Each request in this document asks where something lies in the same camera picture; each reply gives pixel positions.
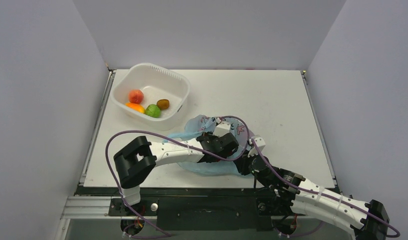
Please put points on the orange yellow fake mango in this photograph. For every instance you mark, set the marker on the orange yellow fake mango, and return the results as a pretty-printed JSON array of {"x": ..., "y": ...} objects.
[{"x": 137, "y": 107}]

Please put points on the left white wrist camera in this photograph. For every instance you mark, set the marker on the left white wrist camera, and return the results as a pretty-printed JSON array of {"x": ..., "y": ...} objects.
[{"x": 222, "y": 127}]

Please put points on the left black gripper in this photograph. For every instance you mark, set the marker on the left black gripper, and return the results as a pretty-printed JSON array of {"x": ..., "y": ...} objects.
[{"x": 211, "y": 137}]

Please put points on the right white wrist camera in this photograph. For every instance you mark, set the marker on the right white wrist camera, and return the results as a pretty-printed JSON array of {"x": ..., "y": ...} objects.
[{"x": 257, "y": 144}]

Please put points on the red fake peach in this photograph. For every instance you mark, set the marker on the red fake peach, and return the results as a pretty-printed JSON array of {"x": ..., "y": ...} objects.
[{"x": 135, "y": 96}]

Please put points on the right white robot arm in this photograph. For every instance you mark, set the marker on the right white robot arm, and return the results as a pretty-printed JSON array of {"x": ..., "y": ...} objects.
[{"x": 294, "y": 194}]

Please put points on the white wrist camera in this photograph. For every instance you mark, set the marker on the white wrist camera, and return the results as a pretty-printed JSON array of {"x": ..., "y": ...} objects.
[
  {"x": 257, "y": 144},
  {"x": 222, "y": 127}
]

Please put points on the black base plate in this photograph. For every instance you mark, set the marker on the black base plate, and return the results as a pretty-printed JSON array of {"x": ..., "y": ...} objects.
[{"x": 202, "y": 209}]

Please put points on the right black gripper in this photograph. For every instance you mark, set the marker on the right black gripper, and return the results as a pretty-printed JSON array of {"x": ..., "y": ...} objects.
[{"x": 242, "y": 164}]

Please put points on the brown fake kiwi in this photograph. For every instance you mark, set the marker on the brown fake kiwi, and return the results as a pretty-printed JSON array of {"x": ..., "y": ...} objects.
[{"x": 163, "y": 104}]

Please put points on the light blue plastic bag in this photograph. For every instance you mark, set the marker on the light blue plastic bag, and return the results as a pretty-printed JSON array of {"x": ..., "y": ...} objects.
[{"x": 206, "y": 124}]

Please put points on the white plastic basket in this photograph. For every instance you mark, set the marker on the white plastic basket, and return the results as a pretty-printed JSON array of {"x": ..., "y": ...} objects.
[{"x": 156, "y": 83}]

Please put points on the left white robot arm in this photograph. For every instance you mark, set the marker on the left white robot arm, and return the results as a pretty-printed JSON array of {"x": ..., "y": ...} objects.
[{"x": 135, "y": 161}]

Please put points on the green fake fruit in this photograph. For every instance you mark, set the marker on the green fake fruit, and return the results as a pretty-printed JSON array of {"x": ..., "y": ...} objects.
[{"x": 153, "y": 111}]

